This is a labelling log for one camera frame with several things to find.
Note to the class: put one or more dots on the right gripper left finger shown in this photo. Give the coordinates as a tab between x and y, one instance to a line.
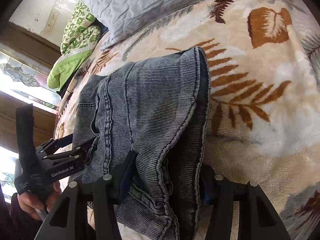
86	211

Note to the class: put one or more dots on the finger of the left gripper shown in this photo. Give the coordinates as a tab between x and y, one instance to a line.
51	146
81	150

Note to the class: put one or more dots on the grey denim pants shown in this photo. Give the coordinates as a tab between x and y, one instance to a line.
157	108

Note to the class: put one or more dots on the person left hand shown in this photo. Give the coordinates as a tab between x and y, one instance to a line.
30	203

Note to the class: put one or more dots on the stained glass wooden door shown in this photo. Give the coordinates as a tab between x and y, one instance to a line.
26	60

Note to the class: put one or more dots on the green patterned quilt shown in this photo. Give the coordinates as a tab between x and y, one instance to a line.
80	37

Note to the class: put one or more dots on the leaf pattern fleece blanket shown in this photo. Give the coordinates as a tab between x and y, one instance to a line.
263	57

